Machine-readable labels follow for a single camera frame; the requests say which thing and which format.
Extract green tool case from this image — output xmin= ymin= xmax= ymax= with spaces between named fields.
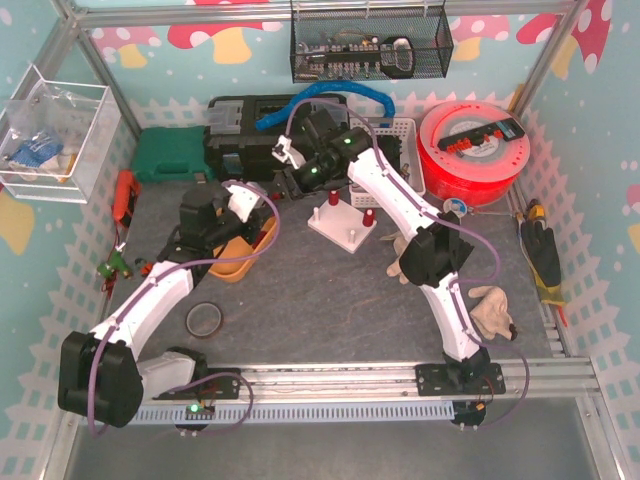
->
xmin=131 ymin=126 xmax=216 ymax=183

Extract red large spring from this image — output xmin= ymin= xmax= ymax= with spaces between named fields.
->
xmin=362 ymin=209 xmax=376 ymax=228

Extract orange black meter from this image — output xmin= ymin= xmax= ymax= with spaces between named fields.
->
xmin=112 ymin=170 xmax=141 ymax=228

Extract white peg base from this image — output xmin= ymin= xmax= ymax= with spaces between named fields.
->
xmin=307 ymin=199 xmax=377 ymax=254

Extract brown tape roll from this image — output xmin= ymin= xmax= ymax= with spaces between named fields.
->
xmin=185 ymin=302 xmax=223 ymax=339

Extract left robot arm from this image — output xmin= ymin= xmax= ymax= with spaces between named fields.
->
xmin=57 ymin=180 xmax=279 ymax=428

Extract orange plastic tray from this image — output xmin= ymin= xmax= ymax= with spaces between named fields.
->
xmin=208 ymin=216 xmax=278 ymax=283

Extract small solder wire spool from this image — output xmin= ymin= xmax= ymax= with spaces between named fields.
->
xmin=443 ymin=198 xmax=469 ymax=219

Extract white plastic basket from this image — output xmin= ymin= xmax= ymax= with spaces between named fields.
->
xmin=349 ymin=117 xmax=426 ymax=209

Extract clear acrylic box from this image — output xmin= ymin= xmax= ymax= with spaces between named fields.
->
xmin=1 ymin=66 xmax=121 ymax=204

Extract orange handled pliers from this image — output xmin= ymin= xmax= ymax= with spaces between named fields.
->
xmin=134 ymin=257 xmax=154 ymax=278

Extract blue corrugated hose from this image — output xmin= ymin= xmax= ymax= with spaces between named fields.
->
xmin=254 ymin=82 xmax=396 ymax=132

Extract black power strip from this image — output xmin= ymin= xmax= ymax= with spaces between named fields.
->
xmin=437 ymin=118 xmax=525 ymax=154

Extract beige work glove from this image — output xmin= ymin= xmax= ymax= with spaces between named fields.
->
xmin=381 ymin=232 xmax=409 ymax=285

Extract black wire mesh basket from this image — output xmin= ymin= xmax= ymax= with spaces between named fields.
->
xmin=290 ymin=6 xmax=453 ymax=83

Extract black tool box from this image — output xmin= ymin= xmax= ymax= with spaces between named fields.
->
xmin=202 ymin=93 xmax=351 ymax=183

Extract blue white glove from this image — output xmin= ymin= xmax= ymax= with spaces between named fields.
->
xmin=9 ymin=130 xmax=64 ymax=171

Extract red filament spool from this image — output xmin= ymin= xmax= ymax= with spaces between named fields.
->
xmin=416 ymin=100 xmax=531 ymax=207

